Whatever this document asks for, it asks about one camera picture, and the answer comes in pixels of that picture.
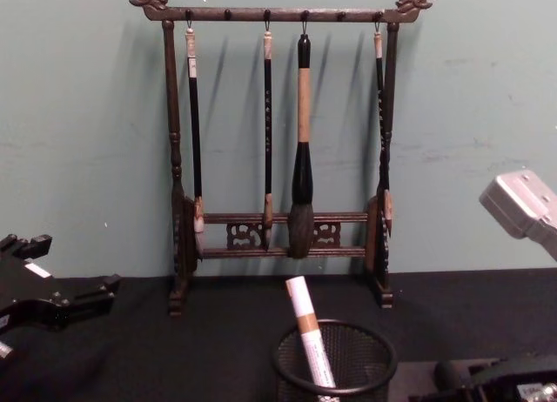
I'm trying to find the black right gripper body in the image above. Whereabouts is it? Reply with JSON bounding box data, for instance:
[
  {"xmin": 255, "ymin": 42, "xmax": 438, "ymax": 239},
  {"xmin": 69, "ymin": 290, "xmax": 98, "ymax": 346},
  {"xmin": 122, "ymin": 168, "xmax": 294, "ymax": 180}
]
[{"xmin": 467, "ymin": 356, "xmax": 557, "ymax": 402}]

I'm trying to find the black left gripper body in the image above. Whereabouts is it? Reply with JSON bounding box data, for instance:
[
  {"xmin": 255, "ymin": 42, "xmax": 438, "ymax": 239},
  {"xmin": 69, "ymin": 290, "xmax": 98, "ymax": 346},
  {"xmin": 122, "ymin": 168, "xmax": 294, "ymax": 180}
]
[{"xmin": 0, "ymin": 254, "xmax": 60, "ymax": 334}]

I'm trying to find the black mesh pen cup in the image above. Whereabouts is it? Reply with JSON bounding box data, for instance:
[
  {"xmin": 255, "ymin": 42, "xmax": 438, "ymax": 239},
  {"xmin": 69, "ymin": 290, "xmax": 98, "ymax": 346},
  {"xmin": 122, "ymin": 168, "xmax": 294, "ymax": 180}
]
[{"xmin": 272, "ymin": 318, "xmax": 399, "ymax": 402}]

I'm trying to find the black table cloth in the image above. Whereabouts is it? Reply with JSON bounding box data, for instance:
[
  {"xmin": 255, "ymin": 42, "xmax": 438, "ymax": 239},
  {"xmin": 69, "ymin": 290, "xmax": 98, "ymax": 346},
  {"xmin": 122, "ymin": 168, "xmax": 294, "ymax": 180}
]
[{"xmin": 0, "ymin": 269, "xmax": 557, "ymax": 402}]

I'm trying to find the thin black brush, white label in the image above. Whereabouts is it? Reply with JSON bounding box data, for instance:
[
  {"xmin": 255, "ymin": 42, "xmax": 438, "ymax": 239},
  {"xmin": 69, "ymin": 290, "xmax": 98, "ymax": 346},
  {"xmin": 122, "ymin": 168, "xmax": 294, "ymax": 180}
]
[{"xmin": 184, "ymin": 20, "xmax": 208, "ymax": 258}]

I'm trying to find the thin black brush, gold script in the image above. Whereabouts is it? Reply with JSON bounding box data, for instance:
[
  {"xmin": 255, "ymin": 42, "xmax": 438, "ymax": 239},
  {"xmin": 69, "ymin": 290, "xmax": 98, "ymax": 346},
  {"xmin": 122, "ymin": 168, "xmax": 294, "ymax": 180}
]
[{"xmin": 260, "ymin": 20, "xmax": 277, "ymax": 252}]

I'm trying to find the thin black brush, brown tip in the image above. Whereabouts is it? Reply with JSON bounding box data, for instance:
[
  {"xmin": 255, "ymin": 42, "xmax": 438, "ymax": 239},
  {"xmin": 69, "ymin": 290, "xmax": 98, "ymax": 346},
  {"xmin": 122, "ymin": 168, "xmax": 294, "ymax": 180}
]
[{"xmin": 372, "ymin": 20, "xmax": 398, "ymax": 240}]

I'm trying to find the dark carved wooden brush rack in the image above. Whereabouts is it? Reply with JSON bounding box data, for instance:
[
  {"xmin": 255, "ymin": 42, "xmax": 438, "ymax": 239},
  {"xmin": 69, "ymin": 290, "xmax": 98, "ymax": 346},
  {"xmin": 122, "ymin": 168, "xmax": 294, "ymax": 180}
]
[{"xmin": 119, "ymin": 0, "xmax": 443, "ymax": 320}]

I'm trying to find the large brush, tan handle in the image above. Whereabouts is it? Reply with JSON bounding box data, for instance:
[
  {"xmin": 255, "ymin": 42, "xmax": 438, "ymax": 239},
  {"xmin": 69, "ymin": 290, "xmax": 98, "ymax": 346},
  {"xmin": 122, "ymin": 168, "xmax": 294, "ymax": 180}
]
[{"xmin": 288, "ymin": 21, "xmax": 317, "ymax": 260}]

